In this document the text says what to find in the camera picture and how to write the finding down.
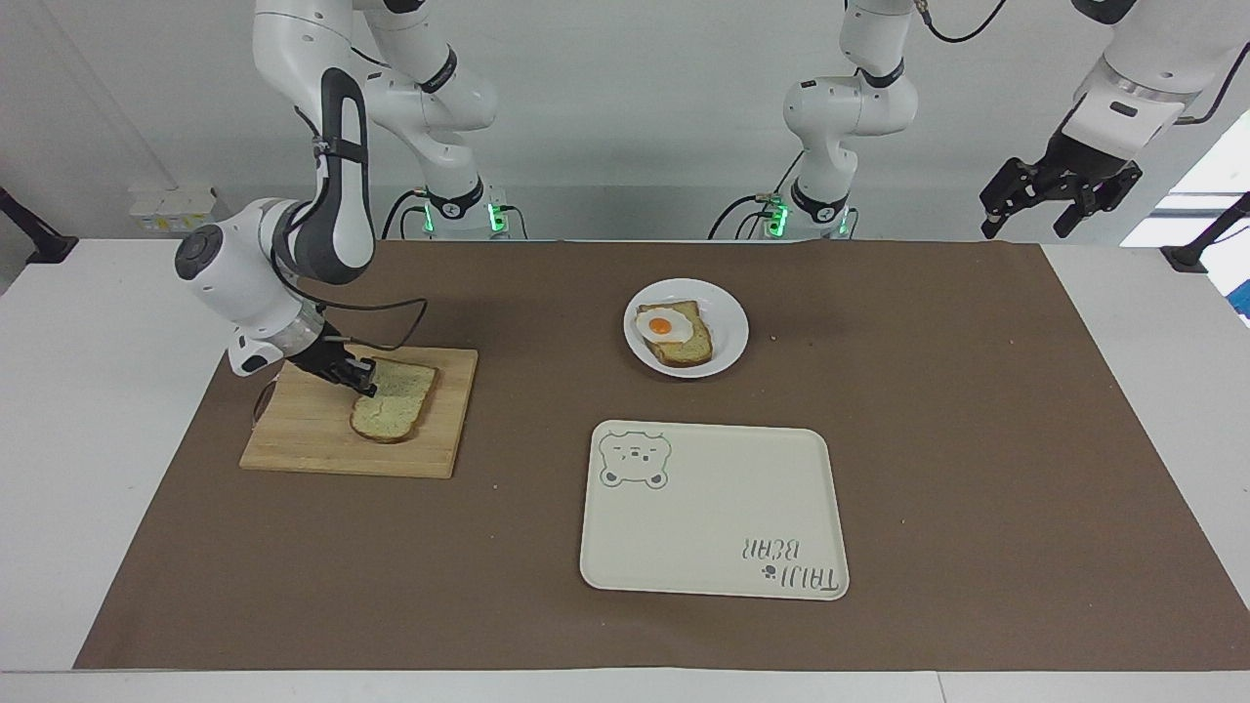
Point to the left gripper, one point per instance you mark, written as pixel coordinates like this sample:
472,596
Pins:
1079,159

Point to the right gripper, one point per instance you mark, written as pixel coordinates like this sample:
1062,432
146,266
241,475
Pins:
317,357

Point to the plain bread slice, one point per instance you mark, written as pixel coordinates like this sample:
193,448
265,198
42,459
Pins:
400,405

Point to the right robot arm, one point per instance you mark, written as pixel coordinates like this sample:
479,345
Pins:
244,268

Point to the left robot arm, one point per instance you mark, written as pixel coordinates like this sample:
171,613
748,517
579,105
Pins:
850,107

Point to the white round plate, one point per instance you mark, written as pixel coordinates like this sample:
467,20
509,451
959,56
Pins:
728,327

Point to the wooden cutting board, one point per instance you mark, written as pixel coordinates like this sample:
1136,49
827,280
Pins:
312,434

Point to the black stand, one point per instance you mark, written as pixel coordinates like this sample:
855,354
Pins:
49,249
1187,258

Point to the fried egg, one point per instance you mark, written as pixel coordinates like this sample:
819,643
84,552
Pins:
660,325

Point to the toasted bread slice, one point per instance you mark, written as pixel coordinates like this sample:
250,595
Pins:
689,344

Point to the cream tray with bear print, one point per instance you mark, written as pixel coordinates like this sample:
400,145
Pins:
713,517

